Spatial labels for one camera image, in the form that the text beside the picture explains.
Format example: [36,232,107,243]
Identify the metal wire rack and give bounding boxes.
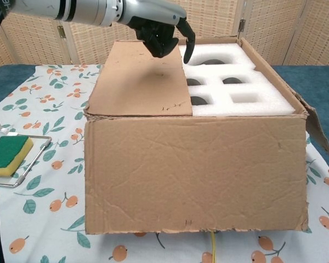
[0,120,53,190]

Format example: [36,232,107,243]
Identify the floral print tablecloth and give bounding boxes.
[0,64,329,263]

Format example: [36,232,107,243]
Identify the large cardboard box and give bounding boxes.
[83,35,329,235]

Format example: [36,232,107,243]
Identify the green yellow sponge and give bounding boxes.
[0,135,34,178]

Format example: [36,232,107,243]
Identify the yellow tape measure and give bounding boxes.
[209,231,217,263]

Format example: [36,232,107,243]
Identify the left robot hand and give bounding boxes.
[117,0,196,64]

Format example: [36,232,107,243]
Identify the bamboo folding screen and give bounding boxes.
[0,0,329,67]

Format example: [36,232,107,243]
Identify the white foam insert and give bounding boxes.
[178,42,296,117]

